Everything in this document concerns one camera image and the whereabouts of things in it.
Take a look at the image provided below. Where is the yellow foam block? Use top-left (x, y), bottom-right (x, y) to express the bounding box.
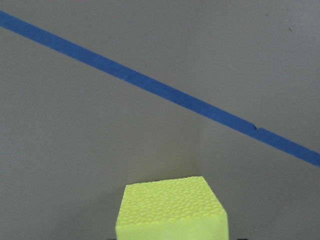
top-left (115, 176), bottom-right (229, 240)

